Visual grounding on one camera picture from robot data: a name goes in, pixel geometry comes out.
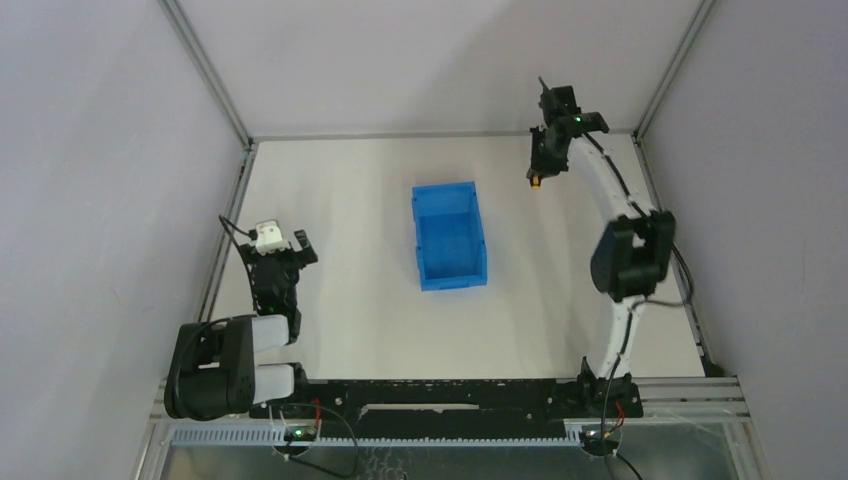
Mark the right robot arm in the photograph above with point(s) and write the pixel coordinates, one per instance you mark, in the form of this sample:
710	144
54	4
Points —
632	256

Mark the left control board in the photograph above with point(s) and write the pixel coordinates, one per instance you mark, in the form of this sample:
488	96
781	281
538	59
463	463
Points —
301	434

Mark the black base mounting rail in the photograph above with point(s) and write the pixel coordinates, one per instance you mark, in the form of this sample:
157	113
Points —
506	409

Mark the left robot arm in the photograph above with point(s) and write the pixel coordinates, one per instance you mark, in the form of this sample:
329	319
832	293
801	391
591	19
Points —
214	371

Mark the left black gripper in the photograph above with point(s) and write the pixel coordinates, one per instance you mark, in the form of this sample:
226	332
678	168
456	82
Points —
285	257

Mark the aluminium frame rail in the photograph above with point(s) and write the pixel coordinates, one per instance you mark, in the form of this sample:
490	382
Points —
224	289
678	264

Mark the black yellow screwdriver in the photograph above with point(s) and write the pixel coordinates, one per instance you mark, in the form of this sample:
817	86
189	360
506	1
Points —
534	181

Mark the right aluminium frame rail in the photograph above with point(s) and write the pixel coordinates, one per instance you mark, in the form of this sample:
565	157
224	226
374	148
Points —
678	264

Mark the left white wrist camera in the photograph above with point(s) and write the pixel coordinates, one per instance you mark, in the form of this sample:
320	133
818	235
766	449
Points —
270	238

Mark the left aluminium frame rail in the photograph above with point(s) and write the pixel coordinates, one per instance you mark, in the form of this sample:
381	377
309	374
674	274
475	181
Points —
224	289

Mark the right control board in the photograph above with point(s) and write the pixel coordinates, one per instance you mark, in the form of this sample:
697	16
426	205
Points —
597	444

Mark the control board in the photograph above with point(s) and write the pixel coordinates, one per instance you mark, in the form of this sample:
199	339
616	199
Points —
597	444
301	434

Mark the blue plastic bin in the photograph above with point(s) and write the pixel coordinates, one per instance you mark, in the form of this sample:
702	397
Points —
451	249

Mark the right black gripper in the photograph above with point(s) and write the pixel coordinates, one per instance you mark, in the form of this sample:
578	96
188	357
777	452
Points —
546	157

